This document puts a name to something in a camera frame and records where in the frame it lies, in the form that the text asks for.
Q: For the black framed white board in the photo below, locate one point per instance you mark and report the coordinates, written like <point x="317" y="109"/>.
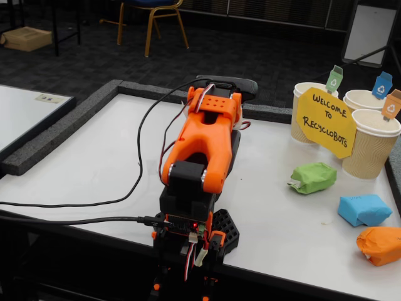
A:
<point x="25" y="116"/>

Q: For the paper cup orange bin tag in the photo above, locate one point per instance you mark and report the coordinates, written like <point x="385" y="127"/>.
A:
<point x="369" y="150"/>

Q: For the black robot base clamp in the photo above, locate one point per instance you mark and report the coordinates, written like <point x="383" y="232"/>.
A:
<point x="227" y="225"/>

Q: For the orange paper wad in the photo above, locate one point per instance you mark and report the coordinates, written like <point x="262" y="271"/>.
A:
<point x="382" y="246"/>

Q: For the gold frame blue chair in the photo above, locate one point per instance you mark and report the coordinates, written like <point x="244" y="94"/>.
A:
<point x="150" y="2"/>

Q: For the paper cup green bin tag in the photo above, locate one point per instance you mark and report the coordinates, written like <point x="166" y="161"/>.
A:
<point x="296" y="125"/>

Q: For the black table legs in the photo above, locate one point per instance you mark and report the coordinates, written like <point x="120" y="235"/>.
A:
<point x="55" y="31"/>

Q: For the cardboard box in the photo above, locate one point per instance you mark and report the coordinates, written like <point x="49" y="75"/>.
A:
<point x="25" y="39"/>

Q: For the small paper label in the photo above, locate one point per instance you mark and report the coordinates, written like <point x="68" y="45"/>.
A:
<point x="48" y="98"/>

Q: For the paper cup blue bin tag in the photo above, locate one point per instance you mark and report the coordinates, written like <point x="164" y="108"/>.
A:
<point x="360" y="98"/>

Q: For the black framed white panel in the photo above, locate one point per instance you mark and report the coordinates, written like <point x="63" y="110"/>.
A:
<point x="369" y="31"/>

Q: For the short grey foam border strip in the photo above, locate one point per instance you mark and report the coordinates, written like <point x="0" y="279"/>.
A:
<point x="269" y="113"/>

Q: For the yellow welcome sign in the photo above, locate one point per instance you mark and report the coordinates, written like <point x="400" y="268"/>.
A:
<point x="326" y="125"/>

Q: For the orange and black robot arm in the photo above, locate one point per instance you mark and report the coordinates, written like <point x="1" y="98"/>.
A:
<point x="200" y="141"/>

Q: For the blue paper wad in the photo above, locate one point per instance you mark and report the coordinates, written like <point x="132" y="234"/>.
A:
<point x="363" y="208"/>

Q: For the green paper wad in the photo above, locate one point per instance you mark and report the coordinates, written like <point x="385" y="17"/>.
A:
<point x="313" y="177"/>

